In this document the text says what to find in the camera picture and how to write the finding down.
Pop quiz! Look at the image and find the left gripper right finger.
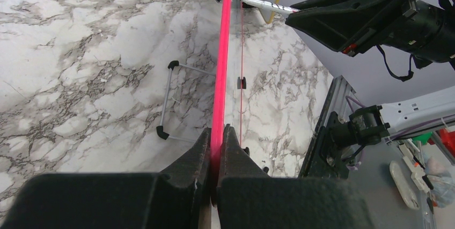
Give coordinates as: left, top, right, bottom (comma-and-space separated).
217, 125, 375, 228

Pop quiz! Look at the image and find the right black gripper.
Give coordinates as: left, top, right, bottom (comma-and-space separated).
285, 0, 454, 64

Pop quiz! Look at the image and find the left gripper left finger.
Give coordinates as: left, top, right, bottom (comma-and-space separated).
2, 128, 211, 228

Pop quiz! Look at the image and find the white whiteboard marker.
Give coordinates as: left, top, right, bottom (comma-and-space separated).
239, 0, 300, 15

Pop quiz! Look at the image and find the pink framed whiteboard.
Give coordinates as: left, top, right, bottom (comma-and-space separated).
156, 0, 249, 171

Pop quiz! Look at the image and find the white oval object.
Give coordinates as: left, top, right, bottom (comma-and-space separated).
389, 161, 420, 210

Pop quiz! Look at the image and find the black mounting rail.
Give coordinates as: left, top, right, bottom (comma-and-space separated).
298, 112, 357, 179

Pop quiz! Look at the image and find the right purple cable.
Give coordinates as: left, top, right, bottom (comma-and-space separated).
344, 95, 455, 139

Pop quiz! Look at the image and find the aluminium frame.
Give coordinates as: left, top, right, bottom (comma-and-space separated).
313, 76, 355, 139

